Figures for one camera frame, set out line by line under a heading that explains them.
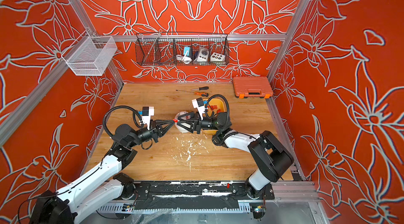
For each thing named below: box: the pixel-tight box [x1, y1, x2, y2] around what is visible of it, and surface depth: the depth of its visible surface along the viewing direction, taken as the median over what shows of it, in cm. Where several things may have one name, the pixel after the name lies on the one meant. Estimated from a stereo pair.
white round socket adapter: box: [196, 47, 209, 63], surface depth 93 cm
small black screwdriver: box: [191, 86, 209, 91], surface depth 119 cm
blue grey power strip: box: [183, 46, 191, 57], surface depth 86 cm
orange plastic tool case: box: [232, 76, 274, 99], surface depth 116 cm
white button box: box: [210, 52, 226, 62], surface depth 96 cm
